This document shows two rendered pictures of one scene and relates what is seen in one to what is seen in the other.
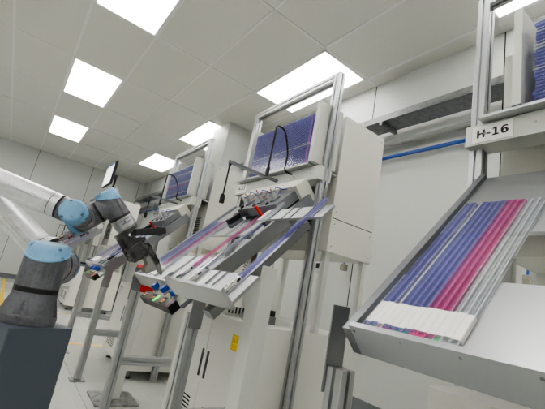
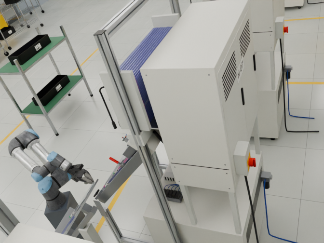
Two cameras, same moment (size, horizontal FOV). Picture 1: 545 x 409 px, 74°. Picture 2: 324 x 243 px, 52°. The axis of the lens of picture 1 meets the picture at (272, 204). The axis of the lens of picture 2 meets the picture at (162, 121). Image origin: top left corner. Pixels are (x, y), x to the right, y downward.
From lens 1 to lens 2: 2.48 m
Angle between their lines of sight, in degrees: 80
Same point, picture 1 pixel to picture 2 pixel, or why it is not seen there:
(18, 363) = (55, 219)
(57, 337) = (62, 211)
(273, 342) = (159, 224)
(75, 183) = not seen: outside the picture
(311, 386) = not seen: outside the picture
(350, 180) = (177, 130)
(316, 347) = (195, 232)
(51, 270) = (45, 195)
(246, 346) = not seen: outside the picture
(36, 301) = (48, 203)
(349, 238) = (198, 175)
